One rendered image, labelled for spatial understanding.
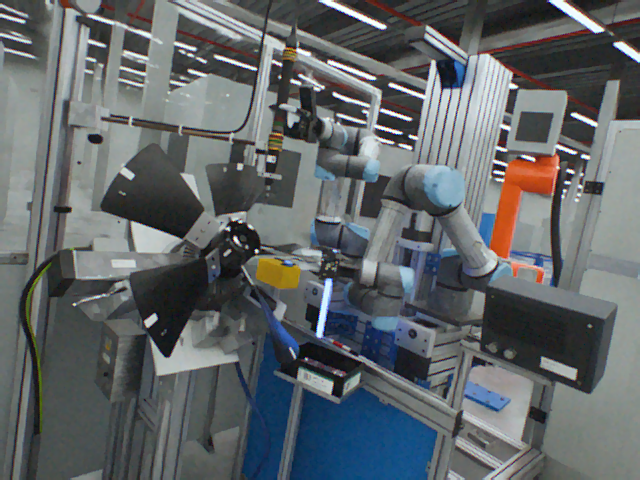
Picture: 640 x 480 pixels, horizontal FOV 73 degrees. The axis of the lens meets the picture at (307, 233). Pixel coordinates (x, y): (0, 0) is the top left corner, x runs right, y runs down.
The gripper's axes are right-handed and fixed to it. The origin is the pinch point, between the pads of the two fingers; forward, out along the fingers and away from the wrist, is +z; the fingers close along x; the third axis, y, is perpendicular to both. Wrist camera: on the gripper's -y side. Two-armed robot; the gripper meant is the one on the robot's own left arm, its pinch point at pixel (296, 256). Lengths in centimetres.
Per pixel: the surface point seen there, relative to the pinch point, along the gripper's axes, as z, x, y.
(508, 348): -59, 8, 19
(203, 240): 23.9, -3.4, 15.2
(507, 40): -233, -318, -945
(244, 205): 17.8, -12.8, 1.4
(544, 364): -67, 8, 23
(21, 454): 81, 83, 15
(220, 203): 25.8, -11.9, 0.5
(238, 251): 12.4, -3.3, 18.8
